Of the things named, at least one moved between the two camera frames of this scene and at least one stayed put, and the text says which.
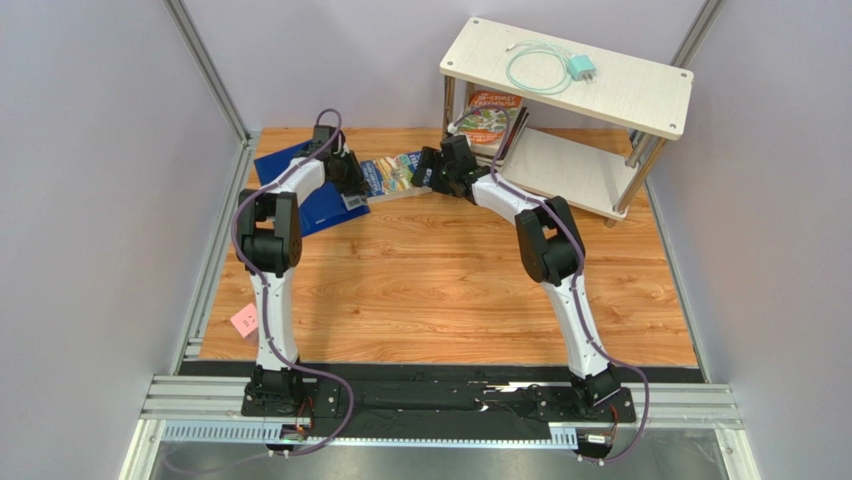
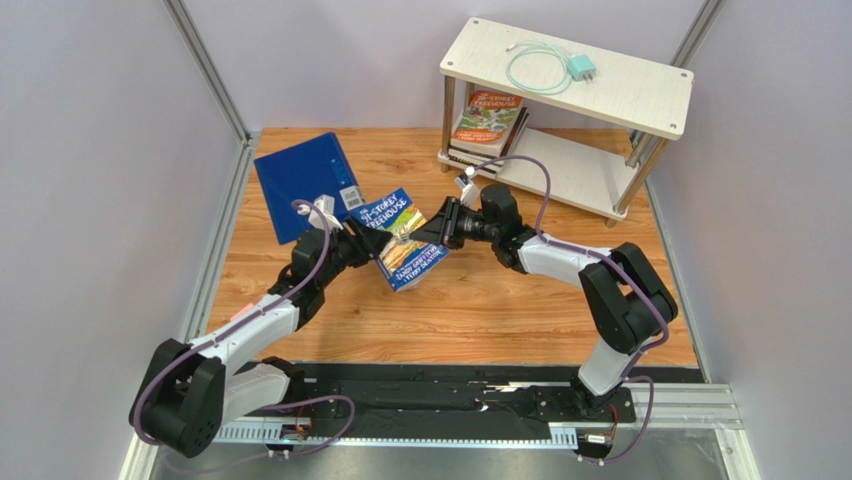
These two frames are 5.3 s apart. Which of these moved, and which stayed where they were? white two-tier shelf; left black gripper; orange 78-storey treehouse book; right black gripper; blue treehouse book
Moved: left black gripper; blue treehouse book; right black gripper
Stayed: orange 78-storey treehouse book; white two-tier shelf
